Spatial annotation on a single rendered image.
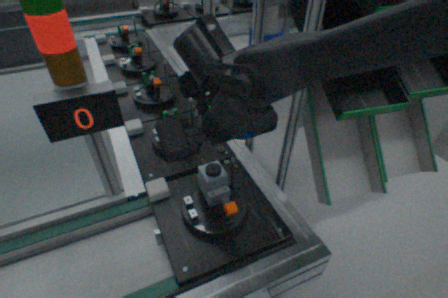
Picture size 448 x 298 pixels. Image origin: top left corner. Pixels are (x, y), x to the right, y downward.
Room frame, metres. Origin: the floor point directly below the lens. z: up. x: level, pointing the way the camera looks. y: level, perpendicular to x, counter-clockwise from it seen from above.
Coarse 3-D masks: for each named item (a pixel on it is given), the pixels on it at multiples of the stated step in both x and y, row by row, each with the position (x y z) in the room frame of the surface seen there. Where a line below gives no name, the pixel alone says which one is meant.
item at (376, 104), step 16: (288, 0) 0.65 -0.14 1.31; (304, 0) 0.59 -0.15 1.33; (336, 0) 0.68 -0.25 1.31; (352, 0) 0.65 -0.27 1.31; (304, 16) 0.58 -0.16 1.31; (336, 16) 0.63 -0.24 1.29; (352, 16) 0.64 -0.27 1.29; (336, 80) 0.48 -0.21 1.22; (352, 80) 0.49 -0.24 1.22; (368, 80) 0.49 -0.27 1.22; (384, 80) 0.49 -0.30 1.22; (336, 96) 0.43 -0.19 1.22; (352, 96) 0.46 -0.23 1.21; (368, 96) 0.46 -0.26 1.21; (384, 96) 0.46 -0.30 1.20; (400, 96) 0.45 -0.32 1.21; (336, 112) 0.42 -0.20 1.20; (352, 112) 0.40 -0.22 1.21; (368, 112) 0.41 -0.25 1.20; (384, 112) 0.43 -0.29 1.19
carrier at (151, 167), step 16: (176, 112) 0.66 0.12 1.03; (192, 112) 0.67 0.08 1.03; (128, 128) 0.65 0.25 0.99; (144, 128) 0.68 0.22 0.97; (192, 128) 0.65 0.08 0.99; (144, 144) 0.60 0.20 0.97; (160, 144) 0.58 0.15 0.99; (208, 144) 0.60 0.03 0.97; (224, 144) 0.60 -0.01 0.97; (144, 160) 0.54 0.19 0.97; (160, 160) 0.54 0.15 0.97; (176, 160) 0.54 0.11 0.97; (192, 160) 0.54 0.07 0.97; (208, 160) 0.54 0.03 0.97; (224, 160) 0.55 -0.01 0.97; (144, 176) 0.49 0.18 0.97; (160, 176) 0.49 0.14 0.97; (176, 176) 0.49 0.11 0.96
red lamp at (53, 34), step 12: (60, 12) 0.41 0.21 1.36; (36, 24) 0.39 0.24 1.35; (48, 24) 0.40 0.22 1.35; (60, 24) 0.41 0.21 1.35; (36, 36) 0.40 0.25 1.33; (48, 36) 0.39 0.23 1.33; (60, 36) 0.40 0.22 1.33; (72, 36) 0.42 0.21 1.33; (48, 48) 0.39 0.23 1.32; (60, 48) 0.40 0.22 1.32; (72, 48) 0.41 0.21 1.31
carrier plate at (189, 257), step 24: (240, 168) 0.51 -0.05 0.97; (168, 216) 0.37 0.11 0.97; (264, 216) 0.37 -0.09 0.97; (168, 240) 0.31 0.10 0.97; (192, 240) 0.31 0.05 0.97; (216, 240) 0.31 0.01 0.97; (240, 240) 0.31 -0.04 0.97; (264, 240) 0.31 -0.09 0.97; (288, 240) 0.32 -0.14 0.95; (192, 264) 0.26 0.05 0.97; (216, 264) 0.26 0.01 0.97
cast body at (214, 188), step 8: (200, 168) 0.40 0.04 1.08; (208, 168) 0.39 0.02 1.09; (216, 168) 0.39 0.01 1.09; (200, 176) 0.39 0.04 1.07; (208, 176) 0.38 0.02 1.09; (216, 176) 0.37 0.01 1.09; (224, 176) 0.38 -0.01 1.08; (200, 184) 0.39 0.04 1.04; (208, 184) 0.36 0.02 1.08; (216, 184) 0.37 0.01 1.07; (224, 184) 0.38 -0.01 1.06; (208, 192) 0.36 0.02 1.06; (216, 192) 0.36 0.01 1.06; (224, 192) 0.36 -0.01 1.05; (208, 200) 0.36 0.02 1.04; (216, 200) 0.36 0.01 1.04
